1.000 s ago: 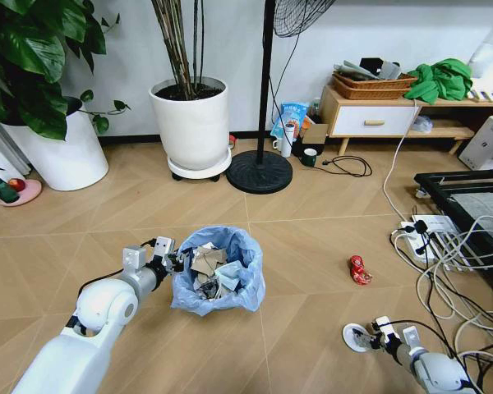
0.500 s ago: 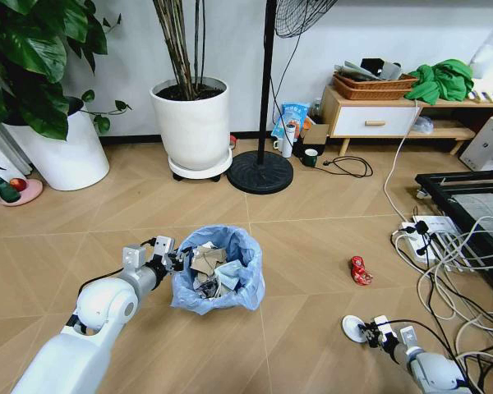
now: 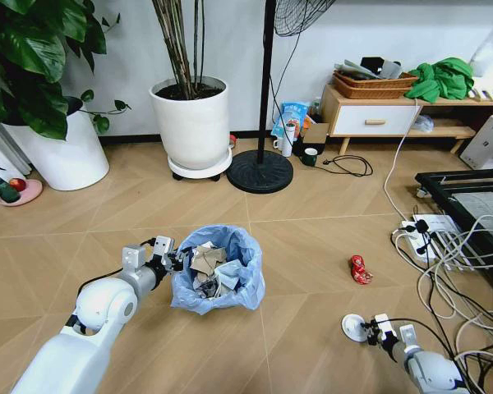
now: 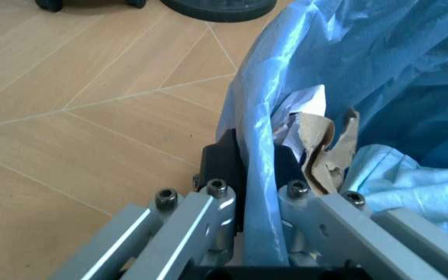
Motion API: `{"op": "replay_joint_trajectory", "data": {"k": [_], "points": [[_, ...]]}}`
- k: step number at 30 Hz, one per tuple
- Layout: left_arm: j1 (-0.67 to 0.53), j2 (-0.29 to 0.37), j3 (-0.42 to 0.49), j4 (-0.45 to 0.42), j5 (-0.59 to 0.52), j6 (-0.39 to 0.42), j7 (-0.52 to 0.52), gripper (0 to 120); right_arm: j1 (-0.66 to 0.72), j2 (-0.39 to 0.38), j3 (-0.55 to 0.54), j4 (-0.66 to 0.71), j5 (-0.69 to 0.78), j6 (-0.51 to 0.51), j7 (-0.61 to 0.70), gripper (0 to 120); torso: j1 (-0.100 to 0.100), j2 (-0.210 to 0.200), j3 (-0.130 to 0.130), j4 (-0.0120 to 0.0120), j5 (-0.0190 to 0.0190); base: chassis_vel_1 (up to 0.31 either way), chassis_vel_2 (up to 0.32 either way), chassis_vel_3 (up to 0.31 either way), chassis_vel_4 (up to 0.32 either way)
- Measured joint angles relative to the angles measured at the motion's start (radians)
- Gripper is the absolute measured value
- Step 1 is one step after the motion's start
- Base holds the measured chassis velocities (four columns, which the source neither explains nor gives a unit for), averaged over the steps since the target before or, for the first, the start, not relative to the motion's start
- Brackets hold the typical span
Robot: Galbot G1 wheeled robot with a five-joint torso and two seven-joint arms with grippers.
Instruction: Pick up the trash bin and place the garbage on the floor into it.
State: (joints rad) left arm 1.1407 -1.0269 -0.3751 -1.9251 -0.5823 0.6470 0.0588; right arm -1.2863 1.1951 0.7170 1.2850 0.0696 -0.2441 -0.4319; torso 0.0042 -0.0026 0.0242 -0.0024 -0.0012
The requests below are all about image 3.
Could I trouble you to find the trash bin with blue bag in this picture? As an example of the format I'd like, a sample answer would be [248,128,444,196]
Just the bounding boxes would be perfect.
[170,223,266,316]

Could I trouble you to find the white wheeled pot tray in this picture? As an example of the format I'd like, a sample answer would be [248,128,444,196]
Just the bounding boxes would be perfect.
[167,146,234,183]

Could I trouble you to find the white drawer with wooden handle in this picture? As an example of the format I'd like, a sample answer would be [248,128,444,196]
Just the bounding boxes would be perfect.
[333,104,421,137]

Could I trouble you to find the dark green spray bottle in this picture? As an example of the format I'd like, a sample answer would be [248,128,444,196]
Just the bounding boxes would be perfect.
[0,160,22,204]

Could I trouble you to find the green cloth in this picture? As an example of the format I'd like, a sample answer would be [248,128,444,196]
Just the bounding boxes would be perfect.
[404,57,476,104]

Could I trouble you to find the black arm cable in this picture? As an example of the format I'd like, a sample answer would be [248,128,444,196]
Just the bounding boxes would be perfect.
[63,237,159,336]
[388,316,457,360]

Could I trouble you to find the tangled black cables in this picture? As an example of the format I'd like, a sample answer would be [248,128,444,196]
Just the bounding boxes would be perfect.
[390,219,493,394]

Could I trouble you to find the broad-leaf green plant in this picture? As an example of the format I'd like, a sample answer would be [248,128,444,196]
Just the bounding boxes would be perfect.
[0,0,132,141]

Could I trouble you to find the red crumpled wrapper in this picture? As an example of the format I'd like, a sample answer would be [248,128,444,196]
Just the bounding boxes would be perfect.
[349,254,375,286]

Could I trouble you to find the pink plate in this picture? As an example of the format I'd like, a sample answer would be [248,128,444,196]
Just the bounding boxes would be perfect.
[0,179,44,208]

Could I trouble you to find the white cylindrical plant pot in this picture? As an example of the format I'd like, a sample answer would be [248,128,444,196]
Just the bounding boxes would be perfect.
[149,76,230,172]

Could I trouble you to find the blue snack bag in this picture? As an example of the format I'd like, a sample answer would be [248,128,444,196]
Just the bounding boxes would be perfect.
[270,100,311,140]

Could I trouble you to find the black small box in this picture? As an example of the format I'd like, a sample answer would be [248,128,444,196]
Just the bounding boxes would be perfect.
[359,56,385,77]

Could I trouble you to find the white round plastic lid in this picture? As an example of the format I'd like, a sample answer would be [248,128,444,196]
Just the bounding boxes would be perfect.
[340,314,373,341]

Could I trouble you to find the tangled white cables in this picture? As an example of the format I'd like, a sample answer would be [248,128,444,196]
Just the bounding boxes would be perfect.
[392,215,493,370]

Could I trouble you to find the brown wicker basket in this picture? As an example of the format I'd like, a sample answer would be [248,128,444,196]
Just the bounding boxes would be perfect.
[333,68,419,89]
[332,76,414,101]

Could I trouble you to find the white power strip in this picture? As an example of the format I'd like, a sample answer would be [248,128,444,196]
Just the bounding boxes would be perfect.
[399,213,463,266]

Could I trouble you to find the clear plastic bag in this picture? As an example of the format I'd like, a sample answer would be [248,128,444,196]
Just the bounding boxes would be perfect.
[413,114,436,134]

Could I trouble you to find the white grey appliance box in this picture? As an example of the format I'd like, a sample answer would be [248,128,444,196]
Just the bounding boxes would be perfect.
[459,108,493,171]

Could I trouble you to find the open cardboard box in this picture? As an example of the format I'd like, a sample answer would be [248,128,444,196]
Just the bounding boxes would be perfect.
[292,121,331,157]

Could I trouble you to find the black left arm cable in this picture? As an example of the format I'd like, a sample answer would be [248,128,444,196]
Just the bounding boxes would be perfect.
[63,237,159,336]

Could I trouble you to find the dark green mug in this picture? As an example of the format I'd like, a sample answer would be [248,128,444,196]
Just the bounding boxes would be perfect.
[299,147,320,167]

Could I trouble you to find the black standing fan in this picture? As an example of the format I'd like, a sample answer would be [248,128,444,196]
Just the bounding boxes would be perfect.
[225,0,339,195]

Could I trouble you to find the long white power cable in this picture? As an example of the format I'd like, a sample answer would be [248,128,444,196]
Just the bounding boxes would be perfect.
[383,97,422,222]

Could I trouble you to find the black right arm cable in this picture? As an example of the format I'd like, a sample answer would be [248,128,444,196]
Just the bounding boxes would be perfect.
[388,316,457,360]

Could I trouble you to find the white tapered plant pot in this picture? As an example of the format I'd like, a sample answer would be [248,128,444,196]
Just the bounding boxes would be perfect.
[2,96,110,192]

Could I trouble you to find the thin-stemmed tall plant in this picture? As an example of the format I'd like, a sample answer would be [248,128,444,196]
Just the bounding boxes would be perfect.
[150,0,215,100]

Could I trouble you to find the wooden low cabinet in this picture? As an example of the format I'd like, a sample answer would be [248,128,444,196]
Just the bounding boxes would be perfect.
[319,83,493,157]

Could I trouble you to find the grey paper sheets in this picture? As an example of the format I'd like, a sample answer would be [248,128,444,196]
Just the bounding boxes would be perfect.
[334,59,404,80]

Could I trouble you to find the crumpled white paper trash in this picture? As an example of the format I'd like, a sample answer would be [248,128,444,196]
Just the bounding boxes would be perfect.
[192,262,244,300]

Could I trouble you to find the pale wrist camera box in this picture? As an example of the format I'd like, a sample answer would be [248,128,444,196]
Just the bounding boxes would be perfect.
[153,236,176,258]
[373,314,397,335]

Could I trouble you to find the white thermos bottle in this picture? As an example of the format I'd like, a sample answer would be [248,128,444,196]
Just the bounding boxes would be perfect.
[280,121,296,158]

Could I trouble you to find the black fan power cable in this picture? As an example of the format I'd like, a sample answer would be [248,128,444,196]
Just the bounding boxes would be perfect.
[268,30,374,178]

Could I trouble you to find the brown crumpled cardboard scrap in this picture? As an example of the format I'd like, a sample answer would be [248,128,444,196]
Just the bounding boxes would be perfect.
[188,244,229,277]

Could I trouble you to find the white slatted rack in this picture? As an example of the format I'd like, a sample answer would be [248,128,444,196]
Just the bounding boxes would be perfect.
[467,85,493,103]

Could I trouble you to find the black metal cart frame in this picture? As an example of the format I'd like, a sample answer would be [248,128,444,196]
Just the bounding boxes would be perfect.
[414,167,493,295]

